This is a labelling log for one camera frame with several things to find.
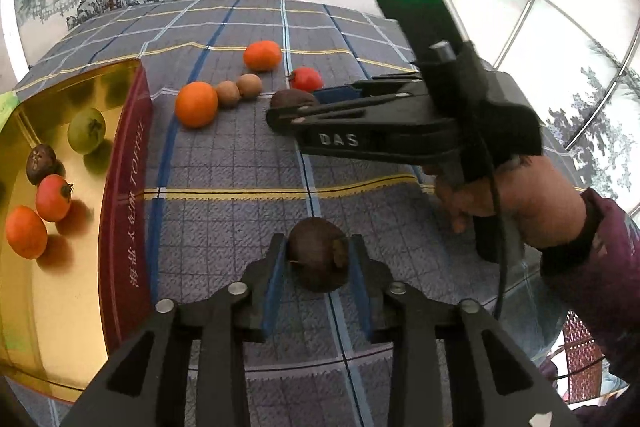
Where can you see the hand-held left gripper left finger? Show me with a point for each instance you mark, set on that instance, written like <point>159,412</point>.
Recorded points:
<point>277,277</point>

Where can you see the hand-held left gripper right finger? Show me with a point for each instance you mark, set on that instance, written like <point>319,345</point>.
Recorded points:
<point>361,277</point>

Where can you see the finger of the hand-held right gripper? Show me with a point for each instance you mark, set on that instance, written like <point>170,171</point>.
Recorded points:
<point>340,93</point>
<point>325,117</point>

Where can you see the red persimmon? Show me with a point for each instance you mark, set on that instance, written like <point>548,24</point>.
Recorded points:
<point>53,197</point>
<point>306,78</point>

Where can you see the dark brown passionfruit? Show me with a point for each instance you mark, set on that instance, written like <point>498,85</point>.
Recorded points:
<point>41,164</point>
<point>292,98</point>
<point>317,259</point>

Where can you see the small brown longan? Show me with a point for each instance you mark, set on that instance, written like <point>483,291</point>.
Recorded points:
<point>228,94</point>
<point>249,85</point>

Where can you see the orange mandarin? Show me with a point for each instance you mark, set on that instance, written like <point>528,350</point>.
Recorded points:
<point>196,104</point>
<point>26,231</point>
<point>262,55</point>

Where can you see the red tin box gold interior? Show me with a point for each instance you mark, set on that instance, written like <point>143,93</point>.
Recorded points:
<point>75,297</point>

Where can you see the green lime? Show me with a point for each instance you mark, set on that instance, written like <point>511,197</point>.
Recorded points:
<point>86,130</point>

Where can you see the person's right forearm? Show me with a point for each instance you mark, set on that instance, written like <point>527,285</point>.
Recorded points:
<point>610,267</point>

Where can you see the person's right hand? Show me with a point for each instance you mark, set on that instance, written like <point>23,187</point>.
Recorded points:
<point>545,202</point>

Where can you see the grey plaid tablecloth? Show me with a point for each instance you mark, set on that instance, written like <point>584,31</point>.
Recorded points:
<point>225,177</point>

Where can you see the green tissue packet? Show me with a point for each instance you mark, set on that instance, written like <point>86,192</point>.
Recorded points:
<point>6,112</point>

